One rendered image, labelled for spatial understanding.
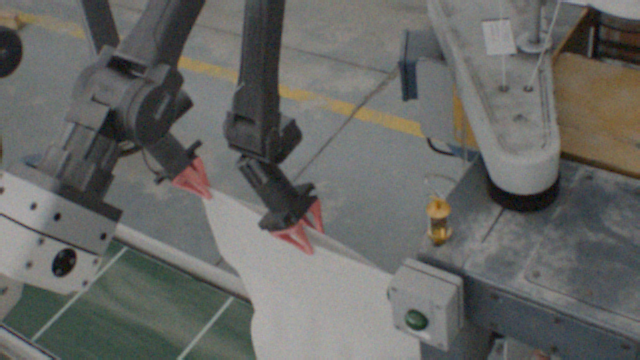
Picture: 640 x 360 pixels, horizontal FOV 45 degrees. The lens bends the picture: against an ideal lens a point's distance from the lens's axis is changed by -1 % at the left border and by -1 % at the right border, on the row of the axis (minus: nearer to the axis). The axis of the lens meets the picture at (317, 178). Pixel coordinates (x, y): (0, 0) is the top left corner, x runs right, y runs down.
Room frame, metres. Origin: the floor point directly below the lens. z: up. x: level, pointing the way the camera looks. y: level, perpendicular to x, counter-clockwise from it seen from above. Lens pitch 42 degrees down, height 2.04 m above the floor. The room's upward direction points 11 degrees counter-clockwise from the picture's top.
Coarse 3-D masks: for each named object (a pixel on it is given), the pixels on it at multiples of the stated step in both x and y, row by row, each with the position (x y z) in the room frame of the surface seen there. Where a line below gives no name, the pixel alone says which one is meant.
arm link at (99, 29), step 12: (84, 0) 1.27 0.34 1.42; (96, 0) 1.28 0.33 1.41; (108, 0) 1.29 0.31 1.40; (84, 12) 1.26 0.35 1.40; (96, 12) 1.26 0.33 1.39; (108, 12) 1.27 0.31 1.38; (84, 24) 1.26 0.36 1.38; (96, 24) 1.25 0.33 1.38; (108, 24) 1.26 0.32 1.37; (96, 36) 1.24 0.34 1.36; (108, 36) 1.25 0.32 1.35; (96, 48) 1.23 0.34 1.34; (96, 60) 1.22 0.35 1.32
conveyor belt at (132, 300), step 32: (128, 256) 1.67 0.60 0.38; (32, 288) 1.61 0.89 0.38; (96, 288) 1.56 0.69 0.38; (128, 288) 1.54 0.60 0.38; (160, 288) 1.51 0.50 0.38; (192, 288) 1.49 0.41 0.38; (32, 320) 1.48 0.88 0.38; (64, 320) 1.46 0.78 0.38; (96, 320) 1.44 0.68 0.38; (128, 320) 1.42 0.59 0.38; (160, 320) 1.40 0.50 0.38; (192, 320) 1.38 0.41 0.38; (224, 320) 1.36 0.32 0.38; (64, 352) 1.35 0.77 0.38; (96, 352) 1.33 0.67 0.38; (128, 352) 1.31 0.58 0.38; (160, 352) 1.29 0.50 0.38; (192, 352) 1.27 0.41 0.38; (224, 352) 1.25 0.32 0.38
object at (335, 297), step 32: (224, 224) 1.09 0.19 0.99; (256, 224) 1.02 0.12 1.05; (224, 256) 1.12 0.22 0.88; (256, 256) 1.04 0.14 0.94; (288, 256) 0.96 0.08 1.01; (320, 256) 0.90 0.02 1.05; (352, 256) 0.88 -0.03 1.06; (256, 288) 1.04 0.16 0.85; (288, 288) 0.98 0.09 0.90; (320, 288) 0.91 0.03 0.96; (352, 288) 0.86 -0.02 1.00; (384, 288) 0.82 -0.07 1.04; (256, 320) 1.00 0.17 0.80; (288, 320) 0.95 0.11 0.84; (320, 320) 0.92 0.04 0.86; (352, 320) 0.87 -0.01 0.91; (384, 320) 0.83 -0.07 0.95; (256, 352) 0.99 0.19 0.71; (288, 352) 0.92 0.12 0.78; (320, 352) 0.88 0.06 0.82; (352, 352) 0.85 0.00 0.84; (384, 352) 0.82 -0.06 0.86; (416, 352) 0.79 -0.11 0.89
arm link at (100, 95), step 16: (96, 80) 0.78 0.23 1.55; (112, 80) 0.78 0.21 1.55; (128, 80) 0.77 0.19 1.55; (80, 96) 0.77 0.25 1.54; (96, 96) 0.76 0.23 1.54; (112, 96) 0.75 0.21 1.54; (80, 112) 0.74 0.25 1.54; (96, 112) 0.74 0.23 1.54; (112, 112) 0.74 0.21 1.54; (96, 128) 0.72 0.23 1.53; (112, 128) 0.73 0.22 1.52
